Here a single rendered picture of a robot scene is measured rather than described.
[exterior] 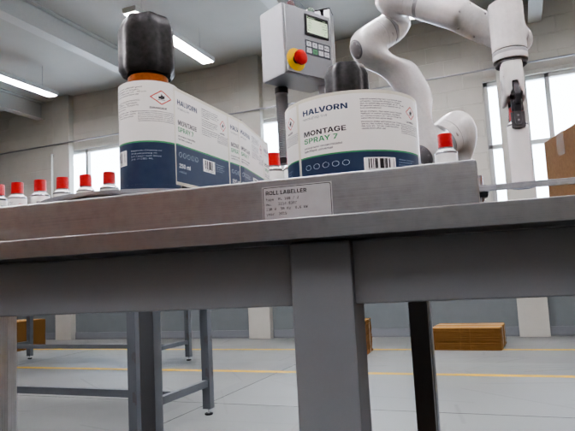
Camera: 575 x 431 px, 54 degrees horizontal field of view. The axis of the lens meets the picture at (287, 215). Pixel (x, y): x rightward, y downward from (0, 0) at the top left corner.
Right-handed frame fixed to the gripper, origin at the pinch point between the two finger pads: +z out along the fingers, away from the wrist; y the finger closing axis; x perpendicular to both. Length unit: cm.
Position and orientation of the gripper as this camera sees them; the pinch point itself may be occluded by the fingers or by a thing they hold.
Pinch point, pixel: (517, 123)
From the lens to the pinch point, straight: 154.4
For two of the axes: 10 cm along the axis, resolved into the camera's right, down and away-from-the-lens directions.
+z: 0.5, 9.9, -1.1
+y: -2.8, -0.9, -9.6
